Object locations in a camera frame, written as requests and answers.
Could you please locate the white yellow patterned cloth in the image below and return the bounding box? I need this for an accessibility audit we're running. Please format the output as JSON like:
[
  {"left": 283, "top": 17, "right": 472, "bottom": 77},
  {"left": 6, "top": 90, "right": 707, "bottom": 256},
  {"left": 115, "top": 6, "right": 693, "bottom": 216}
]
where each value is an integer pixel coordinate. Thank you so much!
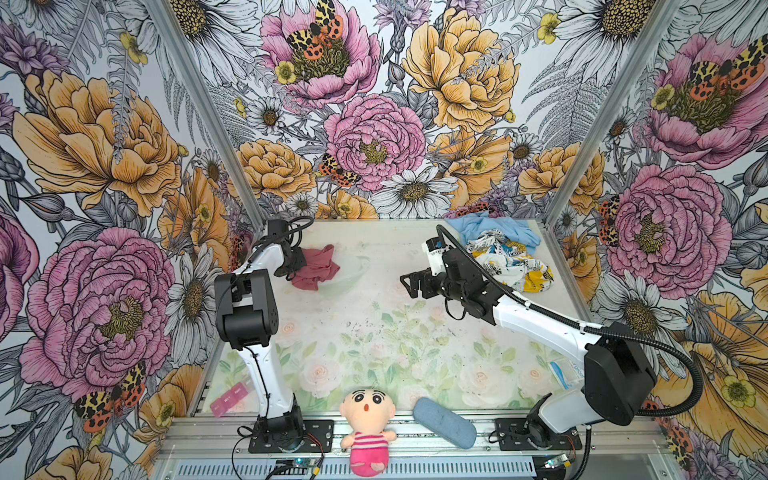
[{"left": 466, "top": 230, "right": 554, "bottom": 293}]

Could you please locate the aluminium corner post right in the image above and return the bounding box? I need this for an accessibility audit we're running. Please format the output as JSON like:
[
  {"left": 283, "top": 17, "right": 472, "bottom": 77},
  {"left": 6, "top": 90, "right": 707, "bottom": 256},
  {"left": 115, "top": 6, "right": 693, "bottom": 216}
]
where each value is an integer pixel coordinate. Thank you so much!
[{"left": 543, "top": 0, "right": 681, "bottom": 226}]

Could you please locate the small blue white packet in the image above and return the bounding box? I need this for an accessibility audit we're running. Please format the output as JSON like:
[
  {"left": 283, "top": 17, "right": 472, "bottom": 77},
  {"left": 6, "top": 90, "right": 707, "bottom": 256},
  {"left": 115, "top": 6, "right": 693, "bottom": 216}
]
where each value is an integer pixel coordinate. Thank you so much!
[{"left": 549, "top": 361, "right": 570, "bottom": 390}]

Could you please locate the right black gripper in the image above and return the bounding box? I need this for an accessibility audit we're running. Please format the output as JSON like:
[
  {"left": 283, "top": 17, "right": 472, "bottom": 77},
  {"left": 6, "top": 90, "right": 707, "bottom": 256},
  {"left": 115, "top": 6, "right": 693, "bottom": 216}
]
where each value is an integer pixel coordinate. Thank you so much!
[{"left": 399, "top": 268, "right": 466, "bottom": 302}]

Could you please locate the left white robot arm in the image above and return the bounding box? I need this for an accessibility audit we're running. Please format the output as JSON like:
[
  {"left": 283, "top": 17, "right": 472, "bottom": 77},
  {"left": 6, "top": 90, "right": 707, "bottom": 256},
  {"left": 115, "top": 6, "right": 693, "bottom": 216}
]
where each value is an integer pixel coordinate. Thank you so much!
[{"left": 214, "top": 216, "right": 313, "bottom": 445}]

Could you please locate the blue grey oval sponge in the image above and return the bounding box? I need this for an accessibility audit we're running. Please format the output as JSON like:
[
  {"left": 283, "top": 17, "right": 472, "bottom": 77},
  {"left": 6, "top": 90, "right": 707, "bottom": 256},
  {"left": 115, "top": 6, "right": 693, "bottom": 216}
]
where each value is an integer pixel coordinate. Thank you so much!
[{"left": 413, "top": 397, "right": 477, "bottom": 450}]

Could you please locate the aluminium corner post left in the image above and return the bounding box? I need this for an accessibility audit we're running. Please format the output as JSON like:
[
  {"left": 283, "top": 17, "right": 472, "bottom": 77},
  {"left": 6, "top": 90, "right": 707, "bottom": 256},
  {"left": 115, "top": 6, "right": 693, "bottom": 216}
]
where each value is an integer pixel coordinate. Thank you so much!
[{"left": 147, "top": 1, "right": 267, "bottom": 234}]

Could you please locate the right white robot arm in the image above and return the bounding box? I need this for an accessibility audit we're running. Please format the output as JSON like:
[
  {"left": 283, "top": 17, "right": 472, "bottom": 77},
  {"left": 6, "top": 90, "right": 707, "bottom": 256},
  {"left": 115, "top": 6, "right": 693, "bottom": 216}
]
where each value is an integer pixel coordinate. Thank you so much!
[{"left": 400, "top": 237, "right": 656, "bottom": 449}]

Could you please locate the pink plastic piece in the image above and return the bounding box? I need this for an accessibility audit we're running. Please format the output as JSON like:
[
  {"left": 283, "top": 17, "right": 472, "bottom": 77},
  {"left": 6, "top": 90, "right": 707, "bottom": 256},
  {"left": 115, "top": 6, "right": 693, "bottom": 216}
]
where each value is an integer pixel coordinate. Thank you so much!
[{"left": 210, "top": 382, "right": 249, "bottom": 417}]

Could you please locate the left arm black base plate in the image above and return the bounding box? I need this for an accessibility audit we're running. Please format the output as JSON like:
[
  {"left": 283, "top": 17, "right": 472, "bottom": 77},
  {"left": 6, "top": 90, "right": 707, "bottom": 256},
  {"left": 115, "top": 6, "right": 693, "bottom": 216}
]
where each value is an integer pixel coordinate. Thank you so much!
[{"left": 247, "top": 418, "right": 335, "bottom": 454}]

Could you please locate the light blue cloth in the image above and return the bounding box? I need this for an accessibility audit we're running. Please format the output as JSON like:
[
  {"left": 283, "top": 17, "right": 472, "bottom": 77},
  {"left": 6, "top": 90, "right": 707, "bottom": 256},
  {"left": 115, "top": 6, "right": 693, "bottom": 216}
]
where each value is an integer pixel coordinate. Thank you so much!
[{"left": 444, "top": 212, "right": 541, "bottom": 253}]

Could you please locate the black corrugated cable conduit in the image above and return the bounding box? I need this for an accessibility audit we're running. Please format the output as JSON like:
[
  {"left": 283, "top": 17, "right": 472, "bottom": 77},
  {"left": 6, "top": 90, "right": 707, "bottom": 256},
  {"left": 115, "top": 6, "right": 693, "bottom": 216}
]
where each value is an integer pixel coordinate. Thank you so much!
[{"left": 435, "top": 224, "right": 704, "bottom": 419}]

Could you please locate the aluminium corner post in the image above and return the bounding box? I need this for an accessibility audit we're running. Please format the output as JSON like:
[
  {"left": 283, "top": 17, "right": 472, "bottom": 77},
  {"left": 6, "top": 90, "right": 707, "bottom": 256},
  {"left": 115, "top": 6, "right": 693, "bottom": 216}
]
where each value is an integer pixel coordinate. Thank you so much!
[
  {"left": 543, "top": 0, "right": 681, "bottom": 226},
  {"left": 147, "top": 1, "right": 267, "bottom": 234}
]

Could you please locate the cartoon boy plush doll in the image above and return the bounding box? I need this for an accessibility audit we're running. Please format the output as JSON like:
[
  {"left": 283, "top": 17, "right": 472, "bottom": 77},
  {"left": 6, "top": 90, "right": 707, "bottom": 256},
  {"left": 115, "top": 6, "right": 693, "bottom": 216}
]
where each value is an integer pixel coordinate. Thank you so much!
[{"left": 340, "top": 389, "right": 397, "bottom": 478}]

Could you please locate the aluminium front frame rail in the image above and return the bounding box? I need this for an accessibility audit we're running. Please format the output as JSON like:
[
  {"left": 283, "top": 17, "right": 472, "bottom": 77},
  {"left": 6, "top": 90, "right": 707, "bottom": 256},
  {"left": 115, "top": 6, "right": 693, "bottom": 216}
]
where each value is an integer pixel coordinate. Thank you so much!
[{"left": 152, "top": 410, "right": 684, "bottom": 479}]

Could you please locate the maroon red cloth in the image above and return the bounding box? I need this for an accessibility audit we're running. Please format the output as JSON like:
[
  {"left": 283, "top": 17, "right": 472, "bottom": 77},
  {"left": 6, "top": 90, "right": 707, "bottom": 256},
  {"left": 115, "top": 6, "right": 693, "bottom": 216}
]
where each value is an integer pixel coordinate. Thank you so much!
[{"left": 291, "top": 244, "right": 340, "bottom": 291}]

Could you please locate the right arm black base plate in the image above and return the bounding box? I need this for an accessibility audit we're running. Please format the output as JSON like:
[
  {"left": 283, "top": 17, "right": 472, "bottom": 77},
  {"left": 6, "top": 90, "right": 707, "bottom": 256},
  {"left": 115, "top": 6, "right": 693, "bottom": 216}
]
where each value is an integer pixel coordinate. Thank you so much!
[{"left": 488, "top": 417, "right": 583, "bottom": 454}]

